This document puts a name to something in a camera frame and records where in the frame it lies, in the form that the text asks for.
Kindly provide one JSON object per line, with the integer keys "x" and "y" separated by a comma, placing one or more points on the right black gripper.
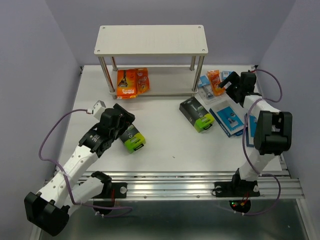
{"x": 233, "y": 78}

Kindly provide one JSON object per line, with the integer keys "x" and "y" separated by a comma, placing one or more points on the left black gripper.
{"x": 126, "y": 119}

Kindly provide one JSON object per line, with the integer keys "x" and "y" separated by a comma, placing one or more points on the orange razor bag top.
{"x": 215, "y": 80}

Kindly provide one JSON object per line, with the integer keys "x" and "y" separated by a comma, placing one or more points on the orange razor bag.
{"x": 143, "y": 83}
{"x": 215, "y": 80}

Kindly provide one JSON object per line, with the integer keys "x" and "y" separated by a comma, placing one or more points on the orange razor bag bottom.
{"x": 143, "y": 83}

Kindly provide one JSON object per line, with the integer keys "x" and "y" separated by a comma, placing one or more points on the black green razor box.
{"x": 196, "y": 114}
{"x": 132, "y": 139}

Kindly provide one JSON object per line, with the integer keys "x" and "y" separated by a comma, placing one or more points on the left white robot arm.
{"x": 50, "y": 208}

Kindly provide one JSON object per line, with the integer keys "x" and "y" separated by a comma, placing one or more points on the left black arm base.
{"x": 110, "y": 190}

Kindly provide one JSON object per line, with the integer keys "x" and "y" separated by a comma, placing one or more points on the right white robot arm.
{"x": 273, "y": 133}

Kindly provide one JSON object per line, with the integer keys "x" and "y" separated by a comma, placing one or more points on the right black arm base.
{"x": 228, "y": 189}

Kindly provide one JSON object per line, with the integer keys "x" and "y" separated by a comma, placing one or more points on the white two-tier shelf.
{"x": 156, "y": 41}

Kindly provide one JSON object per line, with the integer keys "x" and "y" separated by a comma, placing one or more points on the blue blister razor pack right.
{"x": 225, "y": 74}

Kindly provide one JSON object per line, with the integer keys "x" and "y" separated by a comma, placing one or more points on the blue blister razor pack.
{"x": 205, "y": 91}
{"x": 225, "y": 74}

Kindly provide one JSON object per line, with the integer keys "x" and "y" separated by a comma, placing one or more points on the blue blister razor pack left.
{"x": 205, "y": 91}

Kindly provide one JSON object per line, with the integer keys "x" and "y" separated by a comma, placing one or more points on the blue razor pack middle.
{"x": 230, "y": 117}

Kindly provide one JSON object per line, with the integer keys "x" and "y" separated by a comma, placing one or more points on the blue razor pack far right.
{"x": 250, "y": 131}

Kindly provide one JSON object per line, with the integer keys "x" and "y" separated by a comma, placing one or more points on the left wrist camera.
{"x": 97, "y": 110}

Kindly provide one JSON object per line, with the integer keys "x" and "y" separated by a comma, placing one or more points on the aluminium rail frame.
{"x": 177, "y": 162}

